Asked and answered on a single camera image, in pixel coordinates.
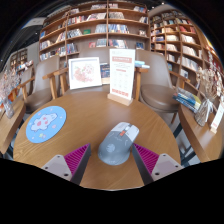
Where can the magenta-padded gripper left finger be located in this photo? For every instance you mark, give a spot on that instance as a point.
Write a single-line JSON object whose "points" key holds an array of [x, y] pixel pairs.
{"points": [[63, 165]]}

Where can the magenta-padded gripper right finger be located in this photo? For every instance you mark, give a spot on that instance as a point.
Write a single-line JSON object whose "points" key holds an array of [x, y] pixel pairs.
{"points": [[160, 165]]}

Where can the grey computer mouse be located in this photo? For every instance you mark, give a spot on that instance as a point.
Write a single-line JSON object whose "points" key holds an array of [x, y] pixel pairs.
{"points": [[116, 146]]}

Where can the round blue mouse pad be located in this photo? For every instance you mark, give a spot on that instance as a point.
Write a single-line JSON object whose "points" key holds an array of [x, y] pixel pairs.
{"points": [[45, 125]]}

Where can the wooden side table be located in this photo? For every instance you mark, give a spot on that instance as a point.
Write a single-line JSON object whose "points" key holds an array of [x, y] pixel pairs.
{"points": [[11, 123], [200, 136]]}

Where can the glass vase with dried flowers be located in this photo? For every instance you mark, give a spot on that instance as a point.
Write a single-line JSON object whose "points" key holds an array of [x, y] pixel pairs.
{"points": [[201, 115]]}

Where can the stack of blue books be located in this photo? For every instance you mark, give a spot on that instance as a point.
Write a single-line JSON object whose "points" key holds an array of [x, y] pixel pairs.
{"points": [[186, 100]]}

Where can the small white table sign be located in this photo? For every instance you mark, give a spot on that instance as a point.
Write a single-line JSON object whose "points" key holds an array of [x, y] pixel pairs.
{"points": [[218, 120]]}

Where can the glass vase with pink flowers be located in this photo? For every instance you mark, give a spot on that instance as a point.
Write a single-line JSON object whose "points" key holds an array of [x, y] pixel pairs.
{"points": [[8, 110]]}

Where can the brown padded wooden armchair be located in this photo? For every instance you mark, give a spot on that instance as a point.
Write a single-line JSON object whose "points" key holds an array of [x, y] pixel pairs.
{"points": [[156, 86], [40, 83], [96, 53]]}

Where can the white framed floral picture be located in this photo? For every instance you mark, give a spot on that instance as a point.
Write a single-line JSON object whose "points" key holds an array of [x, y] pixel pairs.
{"points": [[85, 73]]}

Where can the white sign on wooden base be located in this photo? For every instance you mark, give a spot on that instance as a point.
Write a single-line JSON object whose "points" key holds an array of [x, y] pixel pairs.
{"points": [[121, 73]]}

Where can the dark blue book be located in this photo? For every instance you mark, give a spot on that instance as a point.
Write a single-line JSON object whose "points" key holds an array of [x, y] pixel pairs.
{"points": [[105, 70]]}

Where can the light blue books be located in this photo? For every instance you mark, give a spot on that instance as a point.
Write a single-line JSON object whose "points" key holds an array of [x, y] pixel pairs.
{"points": [[140, 63]]}

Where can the small distant bookshelf unit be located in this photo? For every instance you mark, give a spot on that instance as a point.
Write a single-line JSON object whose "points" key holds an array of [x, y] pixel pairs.
{"points": [[18, 58]]}

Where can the curved wooden bookshelf unit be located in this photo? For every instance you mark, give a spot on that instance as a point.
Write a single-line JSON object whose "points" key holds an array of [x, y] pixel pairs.
{"points": [[180, 40]]}

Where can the large wooden bookshelf unit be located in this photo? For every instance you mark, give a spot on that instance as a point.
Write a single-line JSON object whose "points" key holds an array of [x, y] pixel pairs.
{"points": [[93, 26]]}

